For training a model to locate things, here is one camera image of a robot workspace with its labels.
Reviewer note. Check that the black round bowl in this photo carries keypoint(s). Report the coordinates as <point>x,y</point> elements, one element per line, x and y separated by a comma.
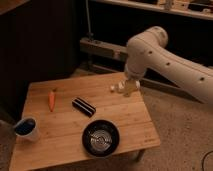
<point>100,138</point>

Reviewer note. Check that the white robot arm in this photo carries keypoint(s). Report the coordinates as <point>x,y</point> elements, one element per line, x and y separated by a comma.
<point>146,50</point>

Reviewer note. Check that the small clear plastic bottle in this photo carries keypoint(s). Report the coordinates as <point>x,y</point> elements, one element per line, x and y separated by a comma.
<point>126,86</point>

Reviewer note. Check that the black striped rectangular block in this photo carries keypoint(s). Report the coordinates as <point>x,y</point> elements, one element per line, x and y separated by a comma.
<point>84,107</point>

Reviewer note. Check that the wooden low table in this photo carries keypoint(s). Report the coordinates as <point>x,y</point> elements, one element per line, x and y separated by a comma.
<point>60,131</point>

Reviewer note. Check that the orange carrot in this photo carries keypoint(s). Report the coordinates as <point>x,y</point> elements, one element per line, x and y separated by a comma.
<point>51,99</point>

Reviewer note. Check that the white cup blue inside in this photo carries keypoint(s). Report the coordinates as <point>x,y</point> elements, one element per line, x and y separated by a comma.
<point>27,129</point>

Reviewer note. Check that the grey metal beam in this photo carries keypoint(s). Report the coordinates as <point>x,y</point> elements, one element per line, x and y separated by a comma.
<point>104,49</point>

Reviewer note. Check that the vertical metal pole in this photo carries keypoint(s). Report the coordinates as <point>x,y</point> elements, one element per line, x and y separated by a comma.
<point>90,34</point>

